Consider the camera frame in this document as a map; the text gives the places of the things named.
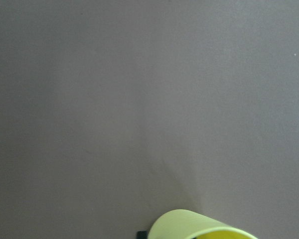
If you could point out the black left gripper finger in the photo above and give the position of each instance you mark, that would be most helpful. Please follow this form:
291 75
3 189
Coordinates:
142 235

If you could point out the yellow plastic cup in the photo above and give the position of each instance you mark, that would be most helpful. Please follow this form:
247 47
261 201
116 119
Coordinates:
185 224

